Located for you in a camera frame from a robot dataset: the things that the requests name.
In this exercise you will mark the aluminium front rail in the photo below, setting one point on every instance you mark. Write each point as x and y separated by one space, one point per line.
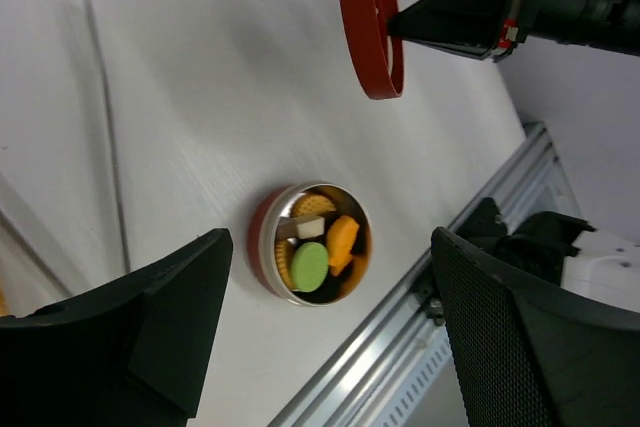
351 387

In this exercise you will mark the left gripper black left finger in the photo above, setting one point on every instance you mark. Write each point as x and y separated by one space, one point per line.
132 352

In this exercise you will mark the red round lid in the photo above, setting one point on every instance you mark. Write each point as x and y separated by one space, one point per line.
376 55

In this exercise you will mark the orange food chunk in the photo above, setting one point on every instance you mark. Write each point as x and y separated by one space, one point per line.
340 240

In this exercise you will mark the round steel lunch box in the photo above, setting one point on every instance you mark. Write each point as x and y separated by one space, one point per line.
272 222

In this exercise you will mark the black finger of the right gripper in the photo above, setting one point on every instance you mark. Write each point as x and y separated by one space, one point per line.
470 28

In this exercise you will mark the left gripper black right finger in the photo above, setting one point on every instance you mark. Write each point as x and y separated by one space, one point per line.
529 353

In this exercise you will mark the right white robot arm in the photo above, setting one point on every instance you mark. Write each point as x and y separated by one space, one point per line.
566 252

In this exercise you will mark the slotted grey cable duct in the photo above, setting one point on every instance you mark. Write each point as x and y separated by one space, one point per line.
408 404

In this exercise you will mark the white food cube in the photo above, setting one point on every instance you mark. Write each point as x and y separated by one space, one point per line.
309 226

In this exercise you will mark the orange food slice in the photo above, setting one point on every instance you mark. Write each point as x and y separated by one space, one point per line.
283 255
312 204

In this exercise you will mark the green round food piece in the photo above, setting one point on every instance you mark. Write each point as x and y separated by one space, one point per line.
309 266

